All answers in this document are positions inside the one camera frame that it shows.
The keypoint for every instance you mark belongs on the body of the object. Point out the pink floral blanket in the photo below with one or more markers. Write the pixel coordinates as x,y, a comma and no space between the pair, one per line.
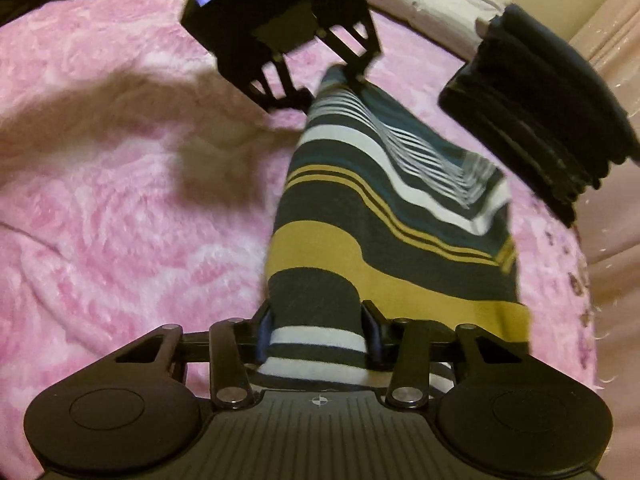
125,210

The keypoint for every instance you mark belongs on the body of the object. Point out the striped knit shirt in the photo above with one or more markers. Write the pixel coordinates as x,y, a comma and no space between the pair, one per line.
320,240

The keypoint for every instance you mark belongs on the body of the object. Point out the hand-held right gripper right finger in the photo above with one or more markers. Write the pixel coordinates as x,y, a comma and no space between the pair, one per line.
374,332

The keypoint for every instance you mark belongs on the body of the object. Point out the pale pink cloth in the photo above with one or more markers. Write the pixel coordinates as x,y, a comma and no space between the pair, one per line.
615,210

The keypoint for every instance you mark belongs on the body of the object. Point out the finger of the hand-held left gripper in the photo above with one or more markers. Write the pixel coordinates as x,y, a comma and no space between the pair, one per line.
285,102
372,52

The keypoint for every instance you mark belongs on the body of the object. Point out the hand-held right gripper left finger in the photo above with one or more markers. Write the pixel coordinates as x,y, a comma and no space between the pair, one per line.
266,332

